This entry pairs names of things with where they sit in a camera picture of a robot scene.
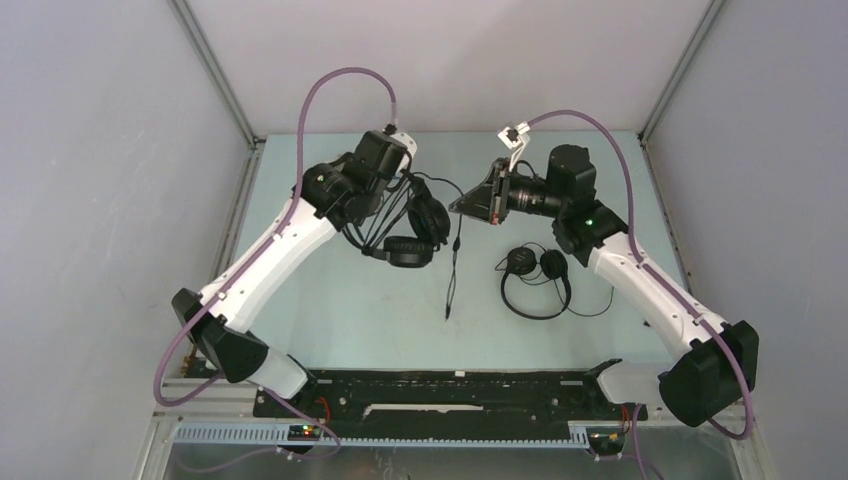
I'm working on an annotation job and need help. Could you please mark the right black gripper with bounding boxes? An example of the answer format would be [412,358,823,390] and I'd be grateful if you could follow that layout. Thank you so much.
[449,158,566,226]

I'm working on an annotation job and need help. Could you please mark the black headphones with blue cable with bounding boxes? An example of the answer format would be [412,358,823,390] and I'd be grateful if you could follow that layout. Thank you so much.
[341,168,465,322]

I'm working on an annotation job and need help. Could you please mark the black on-ear headphones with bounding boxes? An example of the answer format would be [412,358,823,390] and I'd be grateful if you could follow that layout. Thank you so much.
[494,241,616,321]

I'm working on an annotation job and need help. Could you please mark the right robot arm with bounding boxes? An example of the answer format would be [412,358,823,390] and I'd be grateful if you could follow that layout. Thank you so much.
[450,144,759,431]

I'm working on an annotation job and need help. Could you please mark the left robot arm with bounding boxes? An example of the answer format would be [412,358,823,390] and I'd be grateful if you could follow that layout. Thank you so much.
[170,130,418,417]

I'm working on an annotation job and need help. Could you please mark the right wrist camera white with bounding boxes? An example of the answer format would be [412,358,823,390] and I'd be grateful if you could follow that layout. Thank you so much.
[497,122,531,172]

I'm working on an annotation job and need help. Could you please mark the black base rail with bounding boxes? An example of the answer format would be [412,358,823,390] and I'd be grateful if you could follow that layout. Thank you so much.
[291,370,647,443]

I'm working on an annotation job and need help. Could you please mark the right aluminium frame post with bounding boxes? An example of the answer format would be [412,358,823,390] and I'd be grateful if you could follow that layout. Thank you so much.
[639,1,759,440]

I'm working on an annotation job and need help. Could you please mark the white cable duct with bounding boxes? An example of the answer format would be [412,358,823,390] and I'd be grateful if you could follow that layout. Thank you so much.
[175,423,598,450]

